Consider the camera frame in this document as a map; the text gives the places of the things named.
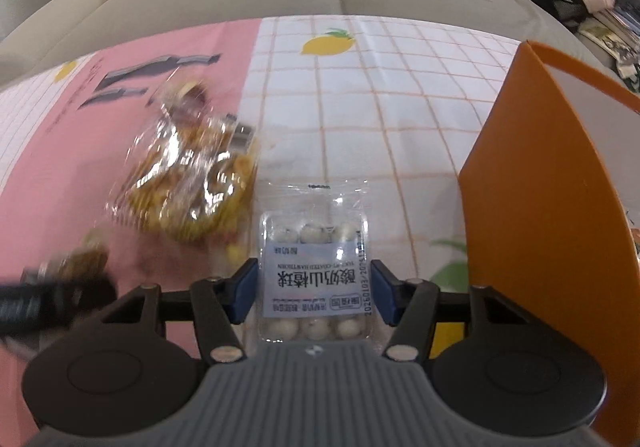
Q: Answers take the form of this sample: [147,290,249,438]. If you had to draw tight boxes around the pink white checked tablecloth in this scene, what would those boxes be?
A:
[1,16,518,291]

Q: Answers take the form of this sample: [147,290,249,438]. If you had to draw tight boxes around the orange cardboard box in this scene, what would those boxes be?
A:
[459,42,639,446]

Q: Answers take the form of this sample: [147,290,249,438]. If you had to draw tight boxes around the white balls snack pack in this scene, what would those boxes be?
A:
[256,180,374,343]

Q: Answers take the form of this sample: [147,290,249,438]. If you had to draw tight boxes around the yellow snack clear bag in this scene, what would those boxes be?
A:
[107,77,259,245]

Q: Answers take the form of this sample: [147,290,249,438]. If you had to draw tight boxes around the small brown snack packet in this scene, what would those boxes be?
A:
[56,227,110,281]

